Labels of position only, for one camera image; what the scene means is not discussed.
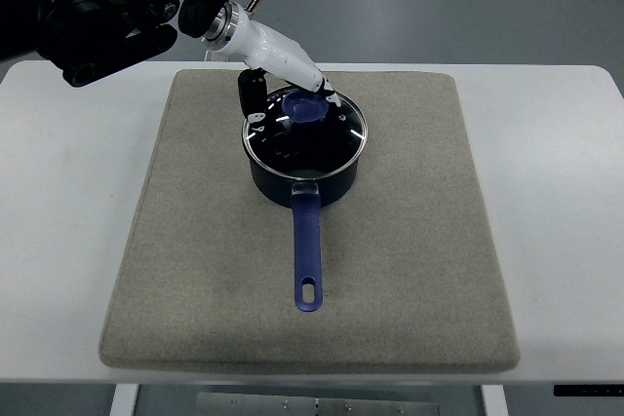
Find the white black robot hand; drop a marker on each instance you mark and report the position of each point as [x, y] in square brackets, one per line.
[263, 50]

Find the glass lid with blue knob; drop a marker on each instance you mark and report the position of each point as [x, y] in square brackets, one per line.
[302, 135]

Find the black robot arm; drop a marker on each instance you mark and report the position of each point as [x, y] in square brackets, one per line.
[92, 39]

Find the lower metal floor plate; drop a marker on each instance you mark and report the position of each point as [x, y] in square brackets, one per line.
[215, 56]

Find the beige fabric mat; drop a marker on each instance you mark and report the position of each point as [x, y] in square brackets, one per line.
[400, 275]

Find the left white table leg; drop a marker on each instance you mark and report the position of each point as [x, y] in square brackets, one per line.
[124, 400]

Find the white table leg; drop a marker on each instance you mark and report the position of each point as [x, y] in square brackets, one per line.
[494, 400]
[124, 400]

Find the right white table leg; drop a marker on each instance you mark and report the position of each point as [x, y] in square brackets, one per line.
[494, 400]

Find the black table control panel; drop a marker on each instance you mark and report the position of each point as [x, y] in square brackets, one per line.
[589, 390]

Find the dark pot with blue handle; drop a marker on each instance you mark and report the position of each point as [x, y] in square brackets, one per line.
[305, 198]

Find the metal table base plate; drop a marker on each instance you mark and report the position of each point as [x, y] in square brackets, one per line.
[242, 404]

